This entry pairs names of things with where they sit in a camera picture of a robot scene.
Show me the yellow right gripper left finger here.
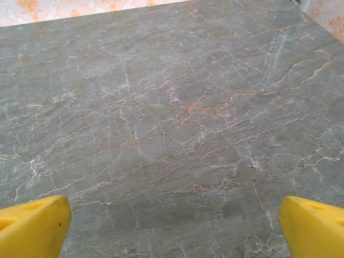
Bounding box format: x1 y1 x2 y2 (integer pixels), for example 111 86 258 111
0 195 73 258

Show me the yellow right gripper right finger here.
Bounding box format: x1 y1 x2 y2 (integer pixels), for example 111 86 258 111
278 195 344 258

